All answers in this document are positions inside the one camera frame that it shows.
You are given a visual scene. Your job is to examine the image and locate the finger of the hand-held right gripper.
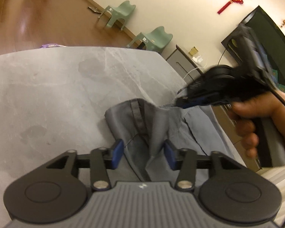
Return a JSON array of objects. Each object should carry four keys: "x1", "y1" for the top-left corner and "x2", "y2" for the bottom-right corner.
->
[
  {"x1": 181, "y1": 97, "x2": 220, "y2": 110},
  {"x1": 175, "y1": 88, "x2": 219, "y2": 103}
]

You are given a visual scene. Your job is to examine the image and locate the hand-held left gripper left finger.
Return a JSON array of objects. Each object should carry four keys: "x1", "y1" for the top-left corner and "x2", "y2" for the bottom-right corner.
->
[{"x1": 46, "y1": 139, "x2": 124, "y2": 191}]

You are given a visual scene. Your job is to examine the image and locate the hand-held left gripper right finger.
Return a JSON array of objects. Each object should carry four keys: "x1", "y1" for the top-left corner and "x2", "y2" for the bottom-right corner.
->
[{"x1": 163, "y1": 140, "x2": 240, "y2": 191}]

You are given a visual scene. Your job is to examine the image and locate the grey pants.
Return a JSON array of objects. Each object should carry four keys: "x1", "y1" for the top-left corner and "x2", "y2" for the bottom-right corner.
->
[{"x1": 105, "y1": 98, "x2": 248, "y2": 183}]

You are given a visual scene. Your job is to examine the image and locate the person's right hand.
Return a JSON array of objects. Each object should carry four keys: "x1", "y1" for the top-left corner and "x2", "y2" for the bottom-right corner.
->
[{"x1": 228, "y1": 92, "x2": 285, "y2": 159}]

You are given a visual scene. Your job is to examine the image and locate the grey sideboard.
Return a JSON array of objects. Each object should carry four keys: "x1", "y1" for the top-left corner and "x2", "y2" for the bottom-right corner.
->
[{"x1": 166, "y1": 45, "x2": 263, "y2": 171}]

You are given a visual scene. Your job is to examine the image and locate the green plastic chair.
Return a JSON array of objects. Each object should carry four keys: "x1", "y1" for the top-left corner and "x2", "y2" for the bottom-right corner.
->
[
  {"x1": 97, "y1": 0, "x2": 136, "y2": 31},
  {"x1": 126, "y1": 26, "x2": 173, "y2": 54}
]

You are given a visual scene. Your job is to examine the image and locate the purple cloth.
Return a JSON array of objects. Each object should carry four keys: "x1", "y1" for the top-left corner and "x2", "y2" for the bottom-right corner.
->
[{"x1": 39, "y1": 43, "x2": 63, "y2": 49}]

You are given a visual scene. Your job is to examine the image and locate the white power cable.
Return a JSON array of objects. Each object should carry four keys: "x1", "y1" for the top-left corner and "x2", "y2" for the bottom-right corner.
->
[{"x1": 183, "y1": 66, "x2": 205, "y2": 79}]

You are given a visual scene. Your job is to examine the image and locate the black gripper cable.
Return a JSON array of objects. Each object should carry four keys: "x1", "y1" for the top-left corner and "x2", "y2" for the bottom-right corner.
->
[{"x1": 271, "y1": 87, "x2": 285, "y2": 117}]

